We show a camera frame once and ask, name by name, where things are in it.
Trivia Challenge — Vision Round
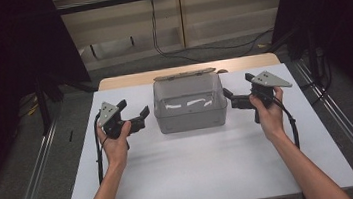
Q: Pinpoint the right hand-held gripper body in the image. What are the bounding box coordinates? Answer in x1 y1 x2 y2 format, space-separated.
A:
248 67 295 110

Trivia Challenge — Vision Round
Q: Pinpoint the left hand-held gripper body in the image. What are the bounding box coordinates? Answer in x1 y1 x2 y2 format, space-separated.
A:
95 99 134 142

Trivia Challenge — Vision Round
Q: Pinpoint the clear grey lidded storage box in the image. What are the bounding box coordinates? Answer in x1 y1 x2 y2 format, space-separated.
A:
149 66 231 136

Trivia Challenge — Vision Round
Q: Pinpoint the person's left hand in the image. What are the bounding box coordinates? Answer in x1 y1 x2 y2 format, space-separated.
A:
96 119 137 171

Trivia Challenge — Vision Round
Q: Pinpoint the person's right hand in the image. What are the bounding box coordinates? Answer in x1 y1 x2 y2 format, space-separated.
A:
248 85 290 145

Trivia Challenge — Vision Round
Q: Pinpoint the light wooden table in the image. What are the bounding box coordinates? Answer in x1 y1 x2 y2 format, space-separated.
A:
96 52 282 92

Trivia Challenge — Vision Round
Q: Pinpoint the black metal stand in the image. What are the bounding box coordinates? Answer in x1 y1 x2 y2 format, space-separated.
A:
32 71 70 137

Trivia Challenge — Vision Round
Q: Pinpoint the white board sheet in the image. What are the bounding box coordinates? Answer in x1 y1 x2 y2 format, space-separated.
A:
51 56 353 199

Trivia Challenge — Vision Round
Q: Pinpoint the left hand-held gripper cable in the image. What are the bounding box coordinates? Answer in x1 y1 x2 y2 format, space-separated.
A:
91 112 110 187

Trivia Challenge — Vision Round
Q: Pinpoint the hand-held gripper cable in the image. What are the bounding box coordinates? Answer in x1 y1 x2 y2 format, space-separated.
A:
91 112 110 187
273 94 302 152

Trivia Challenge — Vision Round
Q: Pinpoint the right hand-held gripper cable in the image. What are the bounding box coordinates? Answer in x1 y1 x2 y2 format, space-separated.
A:
273 94 302 152

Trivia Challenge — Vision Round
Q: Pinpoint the black power cable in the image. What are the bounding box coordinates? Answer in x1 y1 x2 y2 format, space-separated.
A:
147 0 278 68

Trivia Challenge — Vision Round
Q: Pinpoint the metal floor rail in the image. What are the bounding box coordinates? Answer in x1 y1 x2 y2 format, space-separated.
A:
0 119 68 199
294 53 353 199

